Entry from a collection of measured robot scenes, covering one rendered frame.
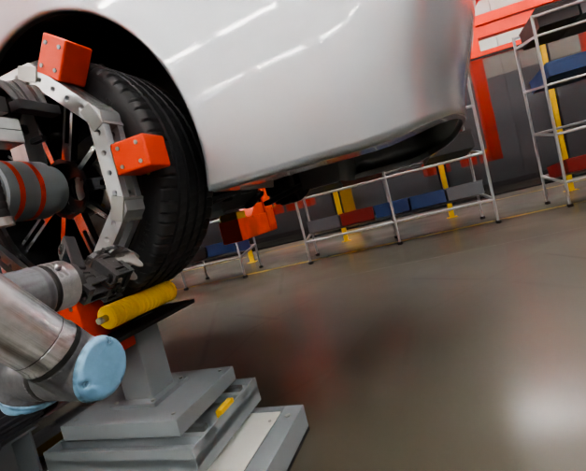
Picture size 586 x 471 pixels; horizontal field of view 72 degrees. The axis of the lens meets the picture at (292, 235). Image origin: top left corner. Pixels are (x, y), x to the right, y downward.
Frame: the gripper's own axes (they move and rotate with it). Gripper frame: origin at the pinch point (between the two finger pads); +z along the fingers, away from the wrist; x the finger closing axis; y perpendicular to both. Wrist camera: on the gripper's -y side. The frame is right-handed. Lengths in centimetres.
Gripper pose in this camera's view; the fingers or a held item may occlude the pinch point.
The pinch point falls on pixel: (132, 256)
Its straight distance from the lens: 102.4
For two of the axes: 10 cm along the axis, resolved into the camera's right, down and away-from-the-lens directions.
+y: 8.2, 5.4, -2.0
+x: 4.7, -8.3, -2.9
